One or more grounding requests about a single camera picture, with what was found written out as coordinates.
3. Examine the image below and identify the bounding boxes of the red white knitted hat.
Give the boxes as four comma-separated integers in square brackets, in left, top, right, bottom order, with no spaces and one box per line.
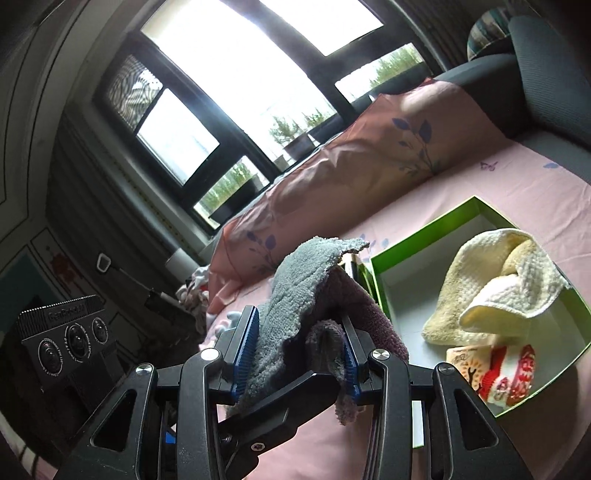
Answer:
[446,344,536,409]

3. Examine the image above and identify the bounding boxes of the grey purple microfiber cloth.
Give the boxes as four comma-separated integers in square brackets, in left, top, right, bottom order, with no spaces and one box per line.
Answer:
[228,237,409,426]

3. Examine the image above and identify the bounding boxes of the cream waffle towel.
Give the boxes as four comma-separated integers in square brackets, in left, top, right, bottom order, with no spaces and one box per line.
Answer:
[422,228,570,347]

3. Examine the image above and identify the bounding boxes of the pile of clothes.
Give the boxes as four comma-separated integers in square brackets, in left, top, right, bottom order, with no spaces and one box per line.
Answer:
[175,266,213,334]

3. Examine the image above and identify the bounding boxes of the green open box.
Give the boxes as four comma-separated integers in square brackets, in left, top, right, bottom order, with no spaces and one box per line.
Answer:
[344,196,591,449]

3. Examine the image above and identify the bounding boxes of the pink leaf print pillow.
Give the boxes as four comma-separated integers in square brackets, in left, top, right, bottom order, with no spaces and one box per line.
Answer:
[208,80,508,314]

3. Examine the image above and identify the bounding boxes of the dark grey sofa cushion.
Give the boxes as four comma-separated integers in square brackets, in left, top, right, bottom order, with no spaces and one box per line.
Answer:
[368,15,591,163]

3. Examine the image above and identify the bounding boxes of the striped cushion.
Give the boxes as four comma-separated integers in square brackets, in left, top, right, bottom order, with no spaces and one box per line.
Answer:
[467,7,511,61]

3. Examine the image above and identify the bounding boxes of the black window frame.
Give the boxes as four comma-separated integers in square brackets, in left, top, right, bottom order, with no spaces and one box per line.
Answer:
[94,1,438,233]

